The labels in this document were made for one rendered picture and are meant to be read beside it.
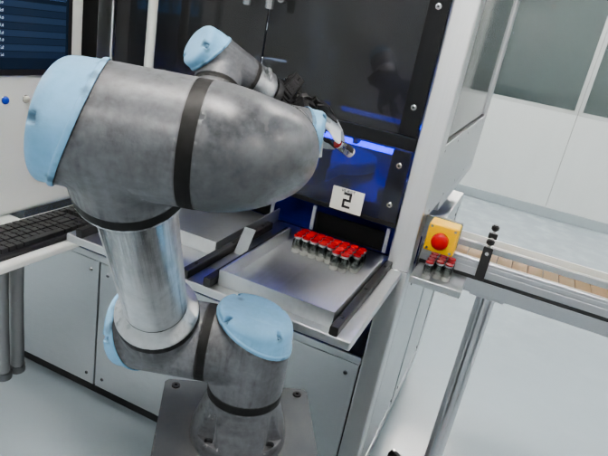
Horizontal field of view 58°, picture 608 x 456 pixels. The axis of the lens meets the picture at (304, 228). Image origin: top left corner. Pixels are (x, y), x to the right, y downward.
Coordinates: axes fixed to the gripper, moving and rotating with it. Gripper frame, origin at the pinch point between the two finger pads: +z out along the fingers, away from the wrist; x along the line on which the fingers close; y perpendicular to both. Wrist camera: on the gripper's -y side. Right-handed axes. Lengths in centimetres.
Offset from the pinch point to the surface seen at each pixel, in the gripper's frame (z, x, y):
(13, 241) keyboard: -30, -73, -5
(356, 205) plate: 27.4, -13.9, -5.8
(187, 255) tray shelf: -2.9, -43.0, 5.3
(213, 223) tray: 9.0, -47.0, -12.0
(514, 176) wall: 416, -44, -263
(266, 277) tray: 8.5, -30.2, 13.8
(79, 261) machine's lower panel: 4, -108, -32
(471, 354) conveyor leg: 73, -16, 23
